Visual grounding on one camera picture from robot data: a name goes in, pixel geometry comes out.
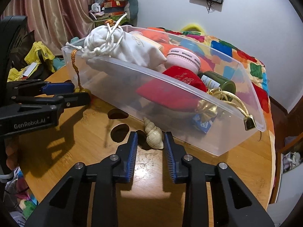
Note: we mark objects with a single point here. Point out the grey stuffed cushion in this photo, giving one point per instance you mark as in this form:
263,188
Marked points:
131,9

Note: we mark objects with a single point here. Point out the small blue packet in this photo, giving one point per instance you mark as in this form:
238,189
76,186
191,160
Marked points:
203,126

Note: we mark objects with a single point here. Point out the white drawstring cloth bag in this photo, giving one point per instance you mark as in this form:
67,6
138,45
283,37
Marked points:
113,41

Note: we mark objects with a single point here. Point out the pink satin curtain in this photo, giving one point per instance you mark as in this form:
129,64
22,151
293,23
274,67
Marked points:
54,22

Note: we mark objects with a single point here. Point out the red cloth pouch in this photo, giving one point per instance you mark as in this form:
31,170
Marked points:
170,96

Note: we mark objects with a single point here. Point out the yellow curved tube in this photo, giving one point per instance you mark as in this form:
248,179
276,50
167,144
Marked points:
193,28

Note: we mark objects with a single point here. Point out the yellow garment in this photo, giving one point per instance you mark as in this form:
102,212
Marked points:
38,64

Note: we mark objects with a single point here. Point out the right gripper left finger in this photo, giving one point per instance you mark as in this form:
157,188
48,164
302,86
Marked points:
67,203

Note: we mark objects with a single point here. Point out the green spray bottle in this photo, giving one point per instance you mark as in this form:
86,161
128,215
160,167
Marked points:
212,80

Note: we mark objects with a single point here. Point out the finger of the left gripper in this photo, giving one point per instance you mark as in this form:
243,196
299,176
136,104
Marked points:
27,106
37,87

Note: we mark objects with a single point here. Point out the beige spiral seashell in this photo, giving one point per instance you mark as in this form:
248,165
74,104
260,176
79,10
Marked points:
154,135

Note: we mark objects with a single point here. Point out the orange puffer jacket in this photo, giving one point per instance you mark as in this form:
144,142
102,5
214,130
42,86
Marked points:
158,36

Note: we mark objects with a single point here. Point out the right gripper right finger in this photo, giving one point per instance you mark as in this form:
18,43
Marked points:
233,203

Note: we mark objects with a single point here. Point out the clear plastic storage bin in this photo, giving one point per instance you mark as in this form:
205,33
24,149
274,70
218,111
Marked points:
190,114

